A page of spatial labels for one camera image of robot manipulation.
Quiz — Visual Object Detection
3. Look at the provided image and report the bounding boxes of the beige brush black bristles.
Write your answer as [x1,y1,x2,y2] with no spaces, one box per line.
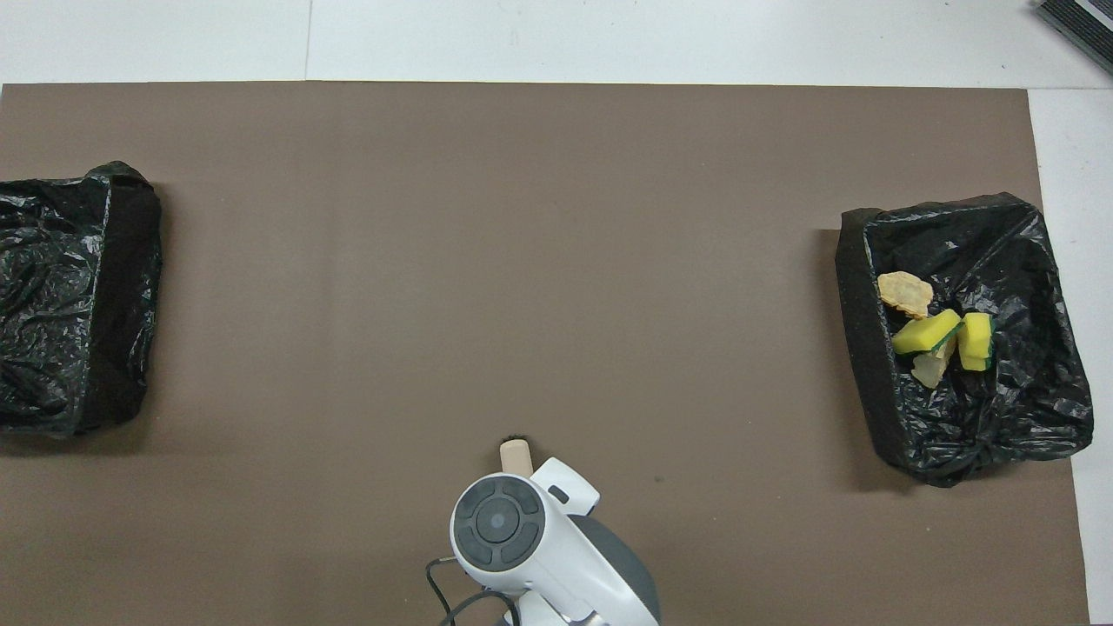
[499,433,535,479]

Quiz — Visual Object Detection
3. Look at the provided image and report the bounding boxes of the pale flaky pastry piece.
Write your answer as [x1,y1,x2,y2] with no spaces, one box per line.
[876,271,934,319]

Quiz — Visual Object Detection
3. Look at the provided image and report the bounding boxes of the yellow green sponge wedge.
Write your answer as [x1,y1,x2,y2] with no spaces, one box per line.
[891,310,963,356]

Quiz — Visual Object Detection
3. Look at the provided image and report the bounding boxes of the small golden croissant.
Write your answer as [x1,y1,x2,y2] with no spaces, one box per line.
[911,335,957,389]

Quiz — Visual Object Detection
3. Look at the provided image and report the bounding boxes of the notched yellow sponge piece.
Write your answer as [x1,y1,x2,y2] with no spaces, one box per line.
[959,311,995,372]

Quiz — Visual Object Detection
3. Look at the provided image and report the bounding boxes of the bin with black bag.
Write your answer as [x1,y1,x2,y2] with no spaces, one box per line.
[0,161,163,437]
[835,192,1095,488]

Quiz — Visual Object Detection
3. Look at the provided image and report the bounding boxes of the brown table mat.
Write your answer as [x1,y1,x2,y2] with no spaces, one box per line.
[0,82,1092,626]

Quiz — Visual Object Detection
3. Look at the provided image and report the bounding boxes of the grey ribbed device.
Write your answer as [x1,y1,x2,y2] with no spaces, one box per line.
[1033,0,1113,75]

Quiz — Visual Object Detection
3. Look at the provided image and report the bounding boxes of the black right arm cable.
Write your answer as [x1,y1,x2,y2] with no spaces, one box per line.
[425,556,523,626]

